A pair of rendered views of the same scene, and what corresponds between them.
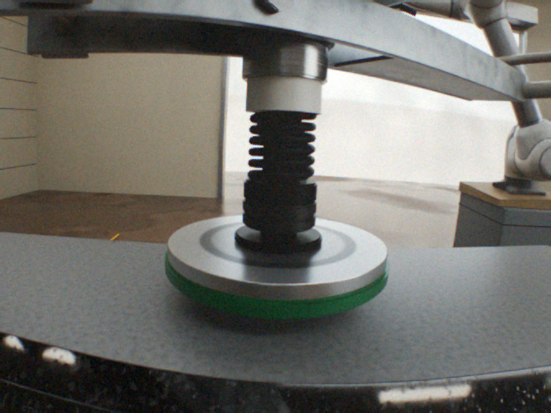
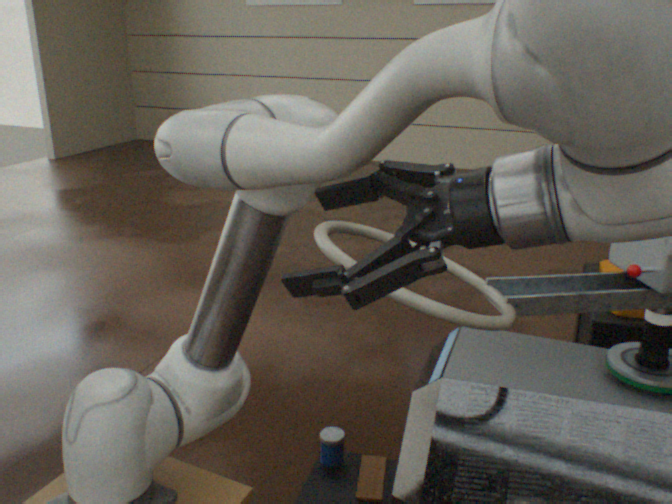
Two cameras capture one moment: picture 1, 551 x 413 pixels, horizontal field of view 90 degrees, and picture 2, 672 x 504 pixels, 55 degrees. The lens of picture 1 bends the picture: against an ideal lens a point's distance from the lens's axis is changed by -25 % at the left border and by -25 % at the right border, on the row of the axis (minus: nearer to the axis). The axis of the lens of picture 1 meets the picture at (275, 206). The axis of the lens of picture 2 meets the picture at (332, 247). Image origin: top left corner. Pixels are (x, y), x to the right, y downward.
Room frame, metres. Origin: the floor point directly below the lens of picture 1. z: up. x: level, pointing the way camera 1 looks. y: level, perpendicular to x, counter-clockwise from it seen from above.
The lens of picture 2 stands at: (2.00, -0.27, 1.73)
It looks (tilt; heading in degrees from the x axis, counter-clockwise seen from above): 20 degrees down; 200
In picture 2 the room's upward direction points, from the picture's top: straight up
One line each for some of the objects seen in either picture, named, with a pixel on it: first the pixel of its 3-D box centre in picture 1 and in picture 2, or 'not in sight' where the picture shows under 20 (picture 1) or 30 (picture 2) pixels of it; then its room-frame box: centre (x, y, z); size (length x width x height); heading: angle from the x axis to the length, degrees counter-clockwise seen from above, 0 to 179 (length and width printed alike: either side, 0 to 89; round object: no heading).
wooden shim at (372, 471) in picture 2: not in sight; (371, 477); (0.01, -0.85, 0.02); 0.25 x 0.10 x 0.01; 12
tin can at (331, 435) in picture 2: not in sight; (332, 447); (-0.05, -1.03, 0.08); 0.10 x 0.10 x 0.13
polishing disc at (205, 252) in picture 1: (278, 246); (651, 363); (0.33, 0.00, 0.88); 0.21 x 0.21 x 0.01
